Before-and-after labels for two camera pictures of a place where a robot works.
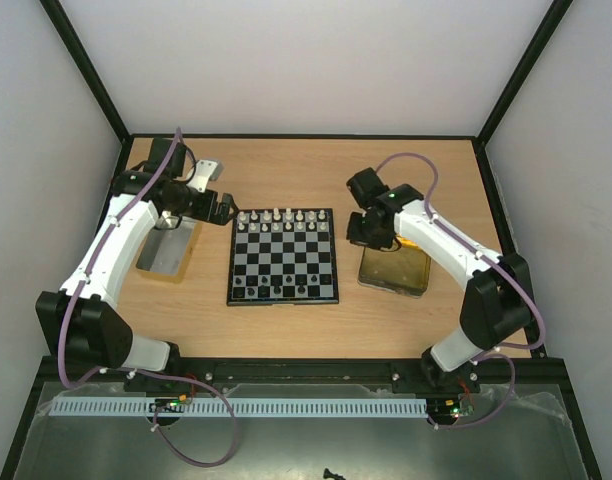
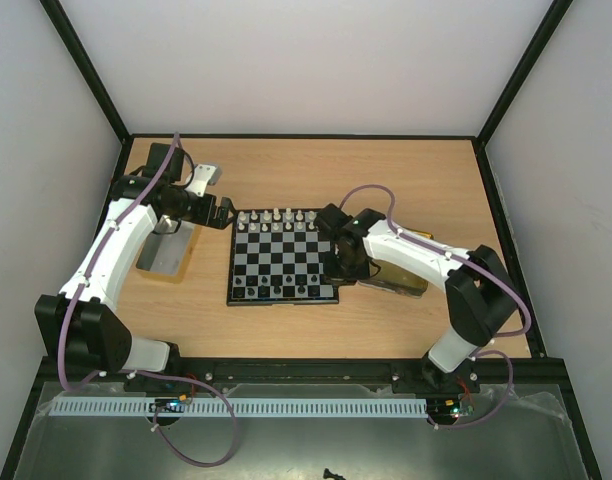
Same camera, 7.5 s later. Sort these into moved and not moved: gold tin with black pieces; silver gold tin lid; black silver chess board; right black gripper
Moved: right black gripper
Not moved: gold tin with black pieces; silver gold tin lid; black silver chess board
